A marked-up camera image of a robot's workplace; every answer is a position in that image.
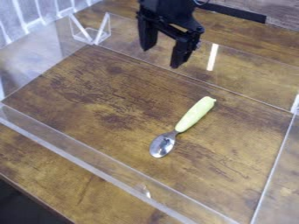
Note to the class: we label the clear acrylic triangle bracket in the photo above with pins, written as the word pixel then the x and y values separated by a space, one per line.
pixel 90 35

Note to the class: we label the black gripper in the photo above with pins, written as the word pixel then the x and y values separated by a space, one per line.
pixel 170 17

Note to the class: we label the clear acrylic enclosure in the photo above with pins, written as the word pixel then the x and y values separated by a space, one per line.
pixel 91 103

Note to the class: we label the green handled metal spoon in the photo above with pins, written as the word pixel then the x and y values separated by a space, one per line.
pixel 163 143

